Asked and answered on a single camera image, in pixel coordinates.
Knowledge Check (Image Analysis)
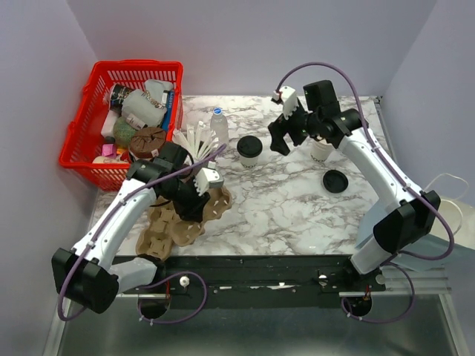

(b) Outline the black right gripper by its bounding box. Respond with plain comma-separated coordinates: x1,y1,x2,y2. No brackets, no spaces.
267,97,321,156

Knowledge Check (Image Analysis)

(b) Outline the white paper cup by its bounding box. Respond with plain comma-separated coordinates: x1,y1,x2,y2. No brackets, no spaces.
238,151,262,168

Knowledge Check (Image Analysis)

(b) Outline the light blue paper bag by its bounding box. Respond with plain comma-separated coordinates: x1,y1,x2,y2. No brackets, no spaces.
358,172,475,274

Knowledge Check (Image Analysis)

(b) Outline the dark printed can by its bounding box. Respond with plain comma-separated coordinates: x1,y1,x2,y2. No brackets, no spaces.
108,84,133,111

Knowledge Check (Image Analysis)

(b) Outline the aluminium rail frame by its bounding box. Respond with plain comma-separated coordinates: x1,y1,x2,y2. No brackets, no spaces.
44,268,467,355

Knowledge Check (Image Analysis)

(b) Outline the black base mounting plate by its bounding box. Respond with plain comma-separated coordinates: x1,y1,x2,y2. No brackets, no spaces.
122,255,386,313

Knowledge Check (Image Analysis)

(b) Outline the green round sponge ball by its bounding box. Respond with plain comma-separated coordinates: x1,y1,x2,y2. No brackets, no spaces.
113,117,137,147

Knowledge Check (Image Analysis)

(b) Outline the stack of white paper cups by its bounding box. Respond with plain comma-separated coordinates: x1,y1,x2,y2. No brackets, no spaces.
310,139,334,162

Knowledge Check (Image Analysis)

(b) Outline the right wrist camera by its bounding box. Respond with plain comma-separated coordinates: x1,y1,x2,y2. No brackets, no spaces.
272,86,298,119

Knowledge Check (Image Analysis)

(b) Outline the clear water bottle blue cap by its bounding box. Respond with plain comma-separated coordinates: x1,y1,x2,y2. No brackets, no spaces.
210,108,229,145

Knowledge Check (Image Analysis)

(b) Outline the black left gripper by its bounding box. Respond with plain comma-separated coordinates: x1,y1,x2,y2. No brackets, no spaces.
161,175,211,223

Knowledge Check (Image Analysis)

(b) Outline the red plastic shopping basket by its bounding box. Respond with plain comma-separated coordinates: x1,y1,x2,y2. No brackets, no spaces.
59,59,183,191

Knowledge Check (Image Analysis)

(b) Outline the white plastic pouch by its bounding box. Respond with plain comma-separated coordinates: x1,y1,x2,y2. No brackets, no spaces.
122,89,167,127

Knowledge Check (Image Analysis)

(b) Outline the brown cardboard cup carrier stack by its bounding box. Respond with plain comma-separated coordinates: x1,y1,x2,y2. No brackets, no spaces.
136,203,176,261

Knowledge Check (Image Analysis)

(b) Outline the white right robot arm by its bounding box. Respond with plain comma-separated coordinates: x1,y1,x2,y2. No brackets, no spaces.
268,80,440,291

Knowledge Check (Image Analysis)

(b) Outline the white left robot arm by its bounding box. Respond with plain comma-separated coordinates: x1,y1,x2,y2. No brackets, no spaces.
51,142,209,321

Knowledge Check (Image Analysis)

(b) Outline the brown round chocolate cake box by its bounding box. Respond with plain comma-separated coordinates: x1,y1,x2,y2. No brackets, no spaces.
128,127,166,161

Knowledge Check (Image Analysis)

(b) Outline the black cup lid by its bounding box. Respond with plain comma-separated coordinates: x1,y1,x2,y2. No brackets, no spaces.
237,135,263,153

